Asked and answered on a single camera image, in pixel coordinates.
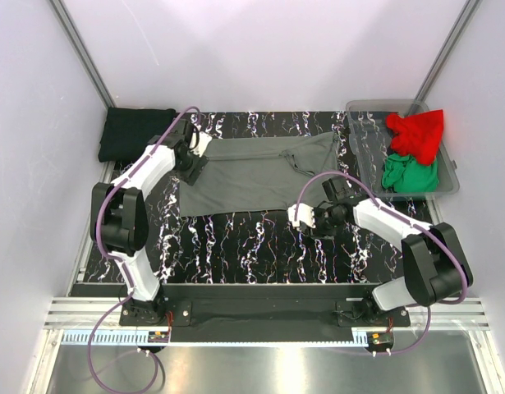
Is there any grey t shirt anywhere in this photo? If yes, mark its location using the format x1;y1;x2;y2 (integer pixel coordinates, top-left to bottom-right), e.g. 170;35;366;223
178;132;340;217

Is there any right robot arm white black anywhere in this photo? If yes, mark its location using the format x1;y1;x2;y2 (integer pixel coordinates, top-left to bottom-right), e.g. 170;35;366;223
292;172;474;326

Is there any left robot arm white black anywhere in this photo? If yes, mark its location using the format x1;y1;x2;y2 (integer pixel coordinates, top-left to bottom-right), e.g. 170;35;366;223
90;121;212;325

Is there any folded black t shirt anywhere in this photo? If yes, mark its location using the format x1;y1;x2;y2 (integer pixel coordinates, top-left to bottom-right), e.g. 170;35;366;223
98;108;177;163

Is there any black marble pattern mat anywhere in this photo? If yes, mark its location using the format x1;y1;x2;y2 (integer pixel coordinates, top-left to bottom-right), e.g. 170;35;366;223
83;111;453;285

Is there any green t shirt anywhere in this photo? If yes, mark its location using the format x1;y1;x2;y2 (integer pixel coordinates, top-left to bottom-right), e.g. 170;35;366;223
381;153;438;194

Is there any clear plastic bin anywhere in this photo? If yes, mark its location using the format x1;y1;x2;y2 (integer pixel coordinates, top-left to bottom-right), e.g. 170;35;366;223
346;99;460;200

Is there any red t shirt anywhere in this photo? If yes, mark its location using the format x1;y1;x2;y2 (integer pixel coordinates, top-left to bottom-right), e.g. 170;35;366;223
386;109;444;166

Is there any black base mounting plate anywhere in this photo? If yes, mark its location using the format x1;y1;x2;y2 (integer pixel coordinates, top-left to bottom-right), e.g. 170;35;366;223
118;298;411;342

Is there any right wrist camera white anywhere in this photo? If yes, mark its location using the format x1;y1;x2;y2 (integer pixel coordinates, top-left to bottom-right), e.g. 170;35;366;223
287;204;315;229

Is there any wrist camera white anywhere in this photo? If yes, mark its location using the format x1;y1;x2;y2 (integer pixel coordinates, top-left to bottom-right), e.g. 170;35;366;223
190;132;213;157
287;204;315;229

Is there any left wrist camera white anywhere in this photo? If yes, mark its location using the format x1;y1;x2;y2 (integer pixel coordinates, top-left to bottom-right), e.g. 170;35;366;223
190;132;213;157

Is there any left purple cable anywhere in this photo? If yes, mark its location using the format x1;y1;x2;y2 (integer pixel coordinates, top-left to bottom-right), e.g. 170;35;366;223
87;106;202;389

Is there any aluminium frame rail front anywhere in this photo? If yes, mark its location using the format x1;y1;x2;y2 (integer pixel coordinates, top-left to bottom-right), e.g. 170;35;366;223
44;297;489;331

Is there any white slotted cable duct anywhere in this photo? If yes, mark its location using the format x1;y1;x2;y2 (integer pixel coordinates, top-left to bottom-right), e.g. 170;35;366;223
62;330;395;348

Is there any left aluminium corner post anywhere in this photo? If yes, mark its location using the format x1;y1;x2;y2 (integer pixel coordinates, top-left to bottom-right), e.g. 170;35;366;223
48;0;116;108

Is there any aluminium corner post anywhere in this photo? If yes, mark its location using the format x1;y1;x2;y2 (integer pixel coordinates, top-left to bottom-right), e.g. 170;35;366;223
48;0;116;108
414;0;483;102

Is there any right aluminium corner post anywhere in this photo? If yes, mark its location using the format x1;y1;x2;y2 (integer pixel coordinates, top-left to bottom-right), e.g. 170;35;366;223
414;0;483;102

